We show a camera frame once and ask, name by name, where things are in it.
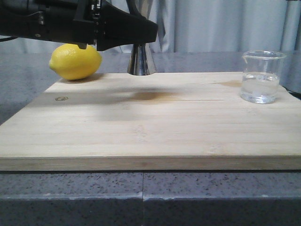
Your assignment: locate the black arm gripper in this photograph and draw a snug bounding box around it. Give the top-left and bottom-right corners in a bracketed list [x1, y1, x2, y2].
[0, 0, 102, 49]

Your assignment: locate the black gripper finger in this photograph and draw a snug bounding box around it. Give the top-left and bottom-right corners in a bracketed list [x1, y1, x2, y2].
[96, 0, 158, 51]

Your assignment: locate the steel double jigger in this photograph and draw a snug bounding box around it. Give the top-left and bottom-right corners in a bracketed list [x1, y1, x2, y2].
[127, 0, 157, 76]

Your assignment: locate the clear glass beaker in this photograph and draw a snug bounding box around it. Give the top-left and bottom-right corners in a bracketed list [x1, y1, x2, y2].
[240, 50, 286, 104]

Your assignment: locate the yellow lemon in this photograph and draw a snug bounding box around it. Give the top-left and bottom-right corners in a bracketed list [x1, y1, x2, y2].
[49, 44, 102, 81]

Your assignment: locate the light wooden cutting board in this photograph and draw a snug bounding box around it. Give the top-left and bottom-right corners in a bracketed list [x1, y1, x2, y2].
[0, 72, 301, 171]

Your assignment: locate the grey curtain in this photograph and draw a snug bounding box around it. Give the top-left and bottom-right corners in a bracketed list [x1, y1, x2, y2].
[0, 0, 301, 54]

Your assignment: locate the black cable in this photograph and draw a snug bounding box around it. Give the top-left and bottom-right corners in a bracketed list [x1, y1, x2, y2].
[126, 0, 146, 17]

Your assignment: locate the black metal board handle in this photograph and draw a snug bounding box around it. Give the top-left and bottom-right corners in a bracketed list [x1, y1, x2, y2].
[285, 86, 301, 100]

